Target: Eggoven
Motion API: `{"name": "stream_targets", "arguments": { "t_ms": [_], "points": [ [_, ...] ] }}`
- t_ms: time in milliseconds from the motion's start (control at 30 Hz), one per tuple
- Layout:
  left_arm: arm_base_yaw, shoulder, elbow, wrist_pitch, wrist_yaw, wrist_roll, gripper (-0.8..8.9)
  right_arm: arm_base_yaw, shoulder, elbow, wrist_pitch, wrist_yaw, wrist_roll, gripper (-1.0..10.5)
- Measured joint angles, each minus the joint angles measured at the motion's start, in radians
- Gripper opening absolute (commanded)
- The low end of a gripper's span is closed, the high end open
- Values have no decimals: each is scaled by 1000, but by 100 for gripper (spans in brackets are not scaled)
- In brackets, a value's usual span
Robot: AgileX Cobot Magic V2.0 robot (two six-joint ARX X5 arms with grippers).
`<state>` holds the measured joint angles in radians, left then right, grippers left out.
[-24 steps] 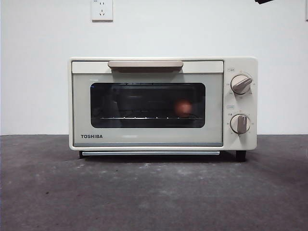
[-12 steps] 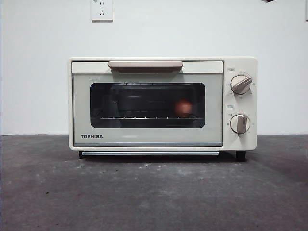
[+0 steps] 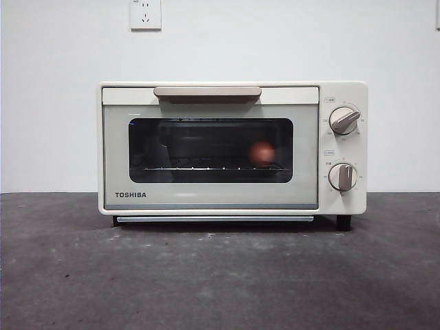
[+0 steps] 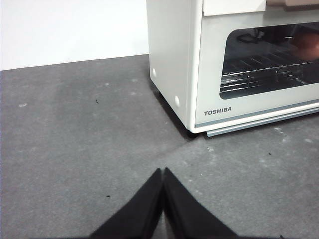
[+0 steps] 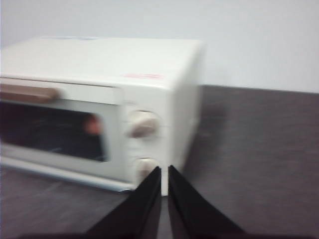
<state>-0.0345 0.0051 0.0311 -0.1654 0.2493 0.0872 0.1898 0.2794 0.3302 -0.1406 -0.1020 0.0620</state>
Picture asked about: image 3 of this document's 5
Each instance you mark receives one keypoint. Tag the brown egg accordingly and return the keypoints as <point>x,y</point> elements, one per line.
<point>262,153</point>

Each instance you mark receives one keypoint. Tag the cream Toshiba toaster oven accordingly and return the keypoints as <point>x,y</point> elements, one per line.
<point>340,93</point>

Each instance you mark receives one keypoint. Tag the beige oven knob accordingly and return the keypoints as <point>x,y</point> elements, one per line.
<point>343,177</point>
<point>343,121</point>

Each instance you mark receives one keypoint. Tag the silver crumb tray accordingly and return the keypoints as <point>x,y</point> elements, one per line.
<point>165,219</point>

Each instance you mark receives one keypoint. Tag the white wall socket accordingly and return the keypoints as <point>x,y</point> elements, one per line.
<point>145,15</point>

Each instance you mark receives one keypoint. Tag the black oven foot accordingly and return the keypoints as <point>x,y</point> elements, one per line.
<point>344,222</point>
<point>115,220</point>

